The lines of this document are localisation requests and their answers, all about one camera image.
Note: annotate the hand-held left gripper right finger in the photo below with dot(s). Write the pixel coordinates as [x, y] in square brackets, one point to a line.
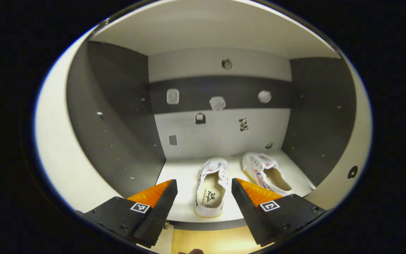
[248, 215]

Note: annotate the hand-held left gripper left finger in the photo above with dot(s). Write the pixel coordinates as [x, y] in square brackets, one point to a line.
[159, 215]

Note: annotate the white canvas shoe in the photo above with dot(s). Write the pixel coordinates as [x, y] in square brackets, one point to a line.
[259, 165]
[210, 197]

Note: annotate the white grey shoe cabinet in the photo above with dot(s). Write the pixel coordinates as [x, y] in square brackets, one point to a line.
[224, 141]

